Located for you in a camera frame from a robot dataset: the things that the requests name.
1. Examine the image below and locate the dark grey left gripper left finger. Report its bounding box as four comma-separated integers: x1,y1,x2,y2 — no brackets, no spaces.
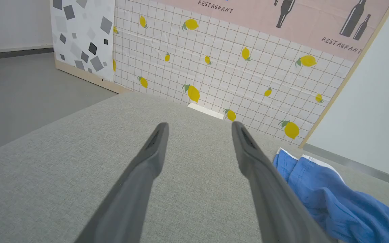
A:
75,122,170,243

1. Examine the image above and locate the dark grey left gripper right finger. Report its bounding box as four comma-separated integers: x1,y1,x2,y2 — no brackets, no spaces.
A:
231,121,337,243

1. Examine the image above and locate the blue garment with white stripes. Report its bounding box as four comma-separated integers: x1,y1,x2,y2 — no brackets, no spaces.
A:
273,147,389,243

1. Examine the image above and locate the white box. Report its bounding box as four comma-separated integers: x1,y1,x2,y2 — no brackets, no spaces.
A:
187,103,225,120

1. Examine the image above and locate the lemon print partition panel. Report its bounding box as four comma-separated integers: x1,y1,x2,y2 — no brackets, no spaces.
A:
113,0,389,149

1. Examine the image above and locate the grey squares print partition panel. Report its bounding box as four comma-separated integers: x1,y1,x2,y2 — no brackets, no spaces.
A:
49,0,134,95

